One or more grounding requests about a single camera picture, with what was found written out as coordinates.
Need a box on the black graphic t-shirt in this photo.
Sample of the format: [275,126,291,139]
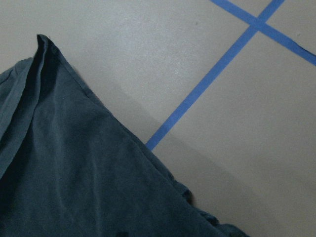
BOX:
[0,35,244,237]

